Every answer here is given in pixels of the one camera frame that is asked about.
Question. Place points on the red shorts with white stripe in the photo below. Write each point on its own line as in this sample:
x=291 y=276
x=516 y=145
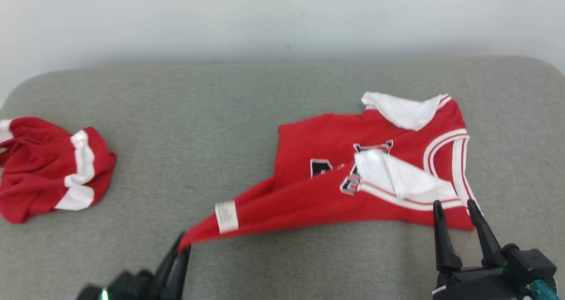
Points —
x=39 y=176

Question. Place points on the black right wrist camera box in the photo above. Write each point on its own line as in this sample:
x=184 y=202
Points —
x=529 y=264

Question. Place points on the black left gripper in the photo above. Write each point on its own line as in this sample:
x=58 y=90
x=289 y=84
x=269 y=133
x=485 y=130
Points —
x=128 y=286

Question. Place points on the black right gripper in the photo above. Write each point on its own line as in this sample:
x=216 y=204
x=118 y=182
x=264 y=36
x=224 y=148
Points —
x=472 y=284

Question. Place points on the grey fabric sofa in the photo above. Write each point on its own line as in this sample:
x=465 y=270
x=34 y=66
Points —
x=220 y=123

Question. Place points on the red basketball jersey with lettering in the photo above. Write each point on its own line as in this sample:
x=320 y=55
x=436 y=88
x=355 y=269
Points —
x=326 y=189

